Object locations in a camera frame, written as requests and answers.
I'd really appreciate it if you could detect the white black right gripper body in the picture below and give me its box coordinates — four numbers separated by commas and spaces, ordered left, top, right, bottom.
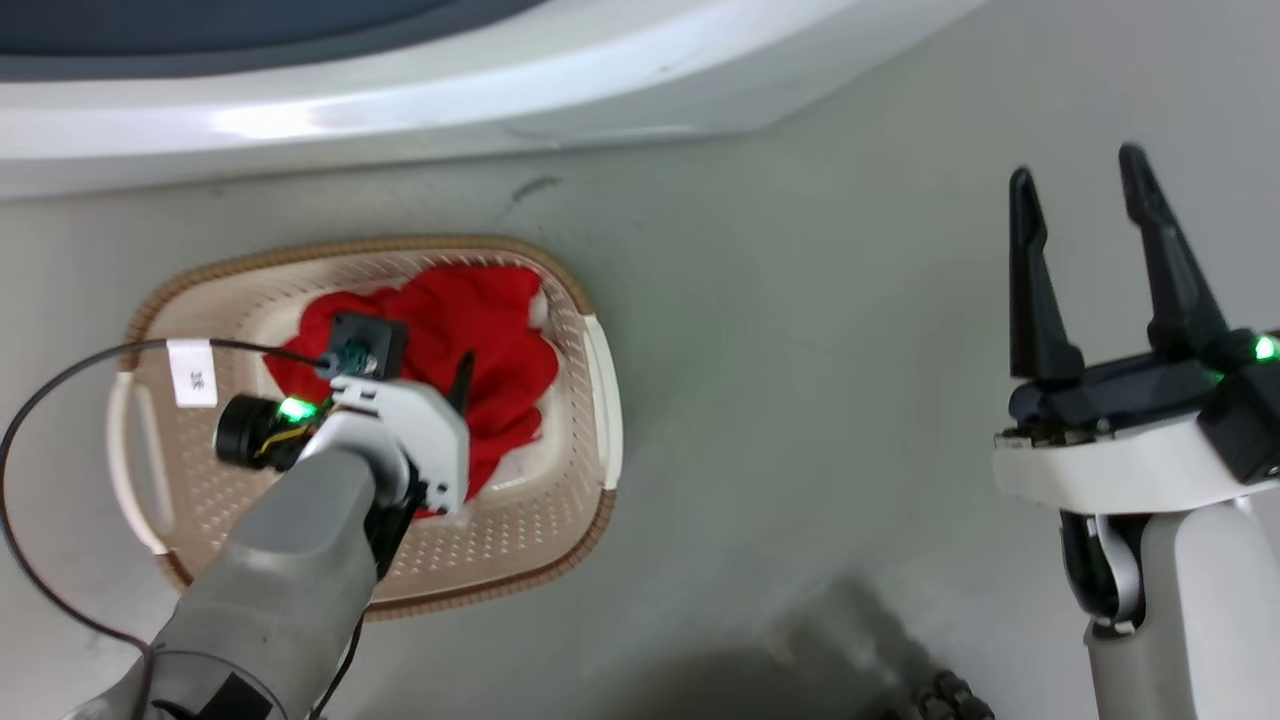
991, 326, 1280, 517

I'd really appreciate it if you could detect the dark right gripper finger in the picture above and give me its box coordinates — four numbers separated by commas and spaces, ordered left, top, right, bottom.
1117, 142, 1233, 363
1007, 166, 1087, 385

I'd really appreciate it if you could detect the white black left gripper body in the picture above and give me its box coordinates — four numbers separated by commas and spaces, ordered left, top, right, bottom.
213, 374, 472, 517

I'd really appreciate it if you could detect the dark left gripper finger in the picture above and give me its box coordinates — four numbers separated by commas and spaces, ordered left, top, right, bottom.
448, 351, 477, 417

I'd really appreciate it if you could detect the red garment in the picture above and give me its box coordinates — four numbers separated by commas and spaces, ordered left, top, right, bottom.
264, 262, 562, 520

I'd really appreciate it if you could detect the cream plastic laundry basket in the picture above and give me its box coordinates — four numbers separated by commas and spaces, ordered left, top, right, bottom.
107, 235, 625, 622

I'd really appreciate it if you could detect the white front-load washing machine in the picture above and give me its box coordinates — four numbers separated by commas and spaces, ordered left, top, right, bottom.
0, 0, 993, 204

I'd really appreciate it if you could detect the grey rubber door gasket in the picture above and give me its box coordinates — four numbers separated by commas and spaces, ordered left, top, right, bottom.
0, 0, 553, 83

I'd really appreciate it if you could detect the white cable tag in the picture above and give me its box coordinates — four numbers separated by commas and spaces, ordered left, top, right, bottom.
166, 338, 219, 409

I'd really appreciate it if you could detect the thin black cable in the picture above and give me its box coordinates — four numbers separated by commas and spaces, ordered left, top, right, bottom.
0, 338, 366, 720

